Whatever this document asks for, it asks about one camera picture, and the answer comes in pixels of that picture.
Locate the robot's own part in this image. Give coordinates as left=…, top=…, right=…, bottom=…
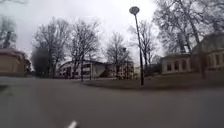
left=67, top=120, right=79, bottom=128

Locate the long pale building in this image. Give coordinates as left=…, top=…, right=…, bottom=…
left=56, top=59, right=136, bottom=80

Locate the grass patch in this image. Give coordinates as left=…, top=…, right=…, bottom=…
left=81, top=70, right=224, bottom=91

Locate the lamp post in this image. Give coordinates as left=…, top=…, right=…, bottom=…
left=128, top=5, right=145, bottom=86

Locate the yellow building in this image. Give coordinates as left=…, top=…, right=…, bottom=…
left=0, top=48, right=32, bottom=78

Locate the grey asphalt road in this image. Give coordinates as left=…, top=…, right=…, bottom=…
left=0, top=76, right=224, bottom=128

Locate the low pale building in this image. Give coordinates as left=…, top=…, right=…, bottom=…
left=160, top=53, right=194, bottom=75

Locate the pale building with dark roof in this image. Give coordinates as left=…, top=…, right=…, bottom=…
left=191, top=31, right=224, bottom=73

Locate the row of bare trees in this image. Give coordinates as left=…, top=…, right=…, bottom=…
left=0, top=0, right=224, bottom=81

